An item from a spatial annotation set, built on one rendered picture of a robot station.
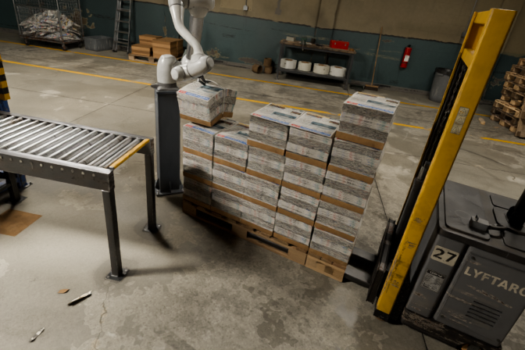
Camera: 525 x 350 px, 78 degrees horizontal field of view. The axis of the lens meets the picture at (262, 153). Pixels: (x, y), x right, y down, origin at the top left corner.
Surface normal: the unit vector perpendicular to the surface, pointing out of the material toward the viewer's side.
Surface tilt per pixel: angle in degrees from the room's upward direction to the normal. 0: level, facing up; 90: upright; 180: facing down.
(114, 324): 0
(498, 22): 90
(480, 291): 90
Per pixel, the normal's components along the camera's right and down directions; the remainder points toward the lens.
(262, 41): -0.16, 0.41
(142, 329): 0.11, -0.89
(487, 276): -0.44, 0.34
